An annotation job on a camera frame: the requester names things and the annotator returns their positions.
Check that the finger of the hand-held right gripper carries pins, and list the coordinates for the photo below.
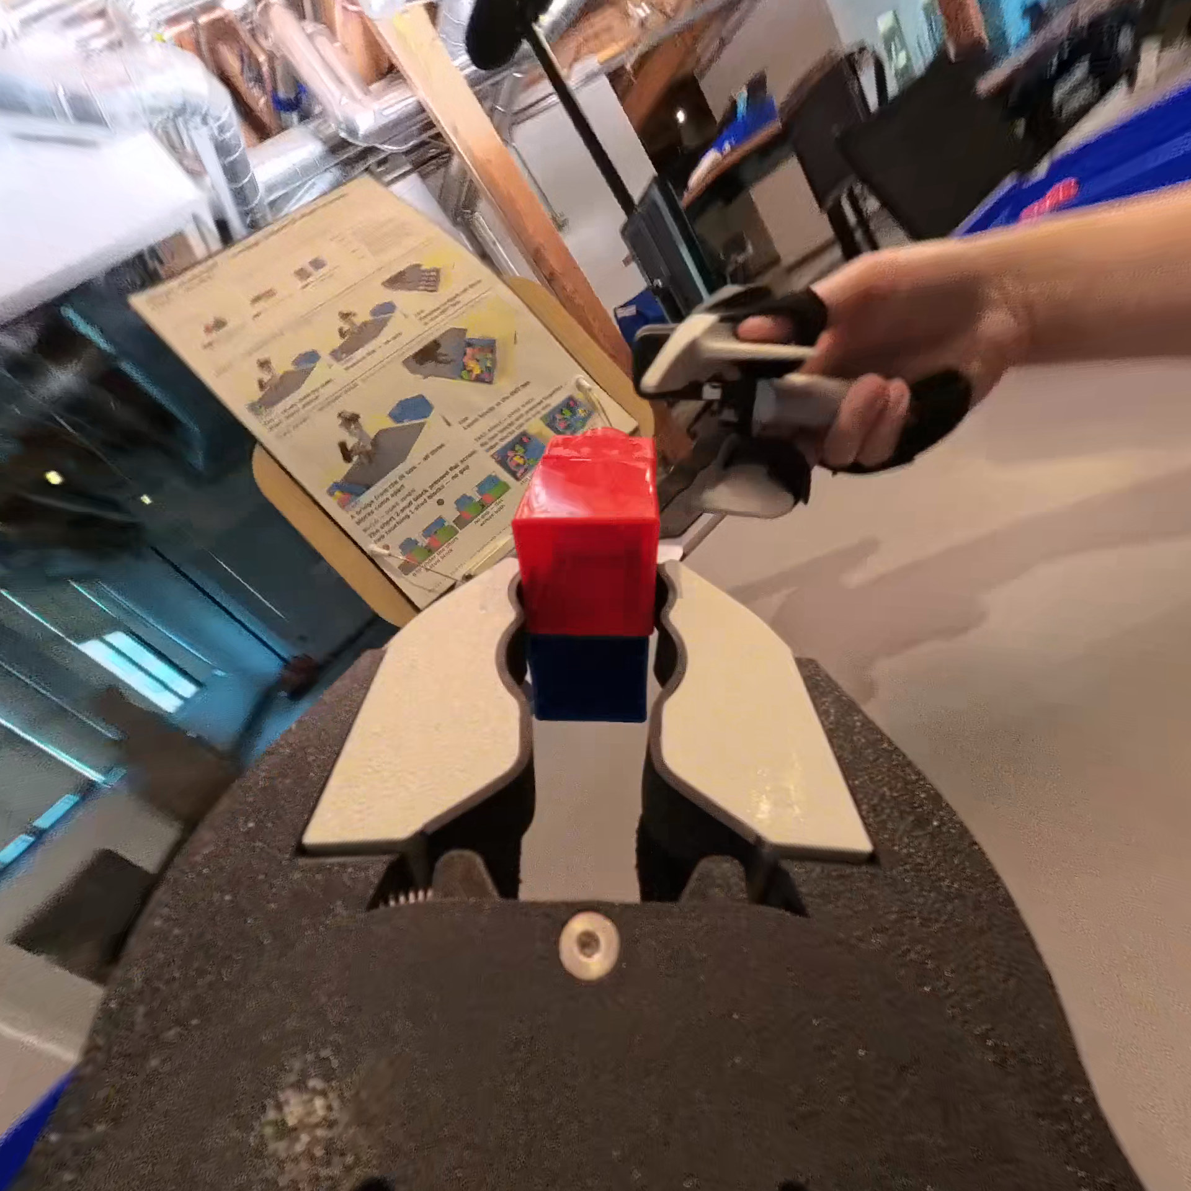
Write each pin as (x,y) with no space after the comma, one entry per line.
(695,350)
(743,489)

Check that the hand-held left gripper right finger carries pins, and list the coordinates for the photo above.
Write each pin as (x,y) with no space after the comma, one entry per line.
(751,745)

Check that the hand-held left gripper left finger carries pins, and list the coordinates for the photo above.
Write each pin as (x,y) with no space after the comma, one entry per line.
(436,736)

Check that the red two-stud toy block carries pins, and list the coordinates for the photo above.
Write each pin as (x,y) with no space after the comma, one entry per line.
(598,453)

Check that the blue one-stud toy block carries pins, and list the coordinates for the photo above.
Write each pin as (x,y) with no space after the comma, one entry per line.
(591,680)

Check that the red one-stud toy block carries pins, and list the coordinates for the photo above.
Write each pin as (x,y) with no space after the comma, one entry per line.
(585,550)

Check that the blue plastic bin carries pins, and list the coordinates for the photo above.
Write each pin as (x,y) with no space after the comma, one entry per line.
(26,1116)

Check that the person's right forearm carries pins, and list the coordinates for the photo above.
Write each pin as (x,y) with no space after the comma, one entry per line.
(1105,269)

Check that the grey desk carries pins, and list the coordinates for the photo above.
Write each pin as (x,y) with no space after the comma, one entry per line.
(1023,654)

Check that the person's right hand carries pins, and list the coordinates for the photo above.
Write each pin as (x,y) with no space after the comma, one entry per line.
(930,309)

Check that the black floor stand with panel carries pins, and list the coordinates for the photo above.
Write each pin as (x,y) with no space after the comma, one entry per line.
(670,242)

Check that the wooden office table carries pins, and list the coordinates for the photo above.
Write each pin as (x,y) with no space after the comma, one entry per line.
(735,158)

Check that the instruction sheet on stand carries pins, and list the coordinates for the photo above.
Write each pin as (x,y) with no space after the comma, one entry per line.
(308,519)

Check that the black easel board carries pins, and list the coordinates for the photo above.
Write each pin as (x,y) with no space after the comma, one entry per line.
(930,158)

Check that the blue table cover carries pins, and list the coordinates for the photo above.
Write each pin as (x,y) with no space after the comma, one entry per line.
(1114,158)

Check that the printed instruction sheet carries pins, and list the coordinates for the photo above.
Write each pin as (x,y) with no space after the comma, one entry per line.
(371,326)

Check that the wide silver ventilation duct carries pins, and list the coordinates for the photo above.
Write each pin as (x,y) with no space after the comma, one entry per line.
(185,122)

